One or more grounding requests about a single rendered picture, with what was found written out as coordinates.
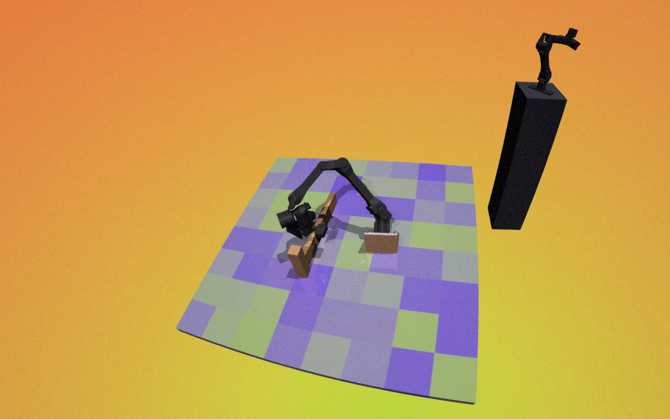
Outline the wooden post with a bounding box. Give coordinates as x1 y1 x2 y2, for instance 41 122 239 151
287 244 311 278

